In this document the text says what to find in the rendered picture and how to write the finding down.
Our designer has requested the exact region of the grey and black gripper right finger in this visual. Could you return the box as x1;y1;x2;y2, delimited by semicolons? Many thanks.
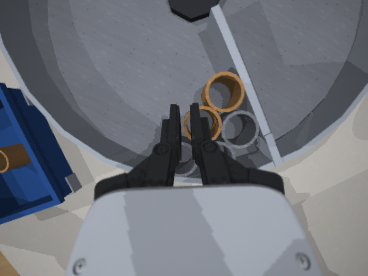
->
190;103;285;195

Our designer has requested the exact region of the grey steel bushing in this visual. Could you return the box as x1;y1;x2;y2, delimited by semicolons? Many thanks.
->
214;137;236;160
175;136;197;177
218;110;259;149

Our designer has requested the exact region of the blue open-top crate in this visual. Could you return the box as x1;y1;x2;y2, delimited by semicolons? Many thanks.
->
0;83;82;224

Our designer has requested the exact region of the bronze bushing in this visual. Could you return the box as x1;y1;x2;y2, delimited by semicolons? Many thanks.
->
0;144;31;173
183;106;222;140
201;72;245;112

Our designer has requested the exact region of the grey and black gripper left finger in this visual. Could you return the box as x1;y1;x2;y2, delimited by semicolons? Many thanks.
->
94;104;182;200

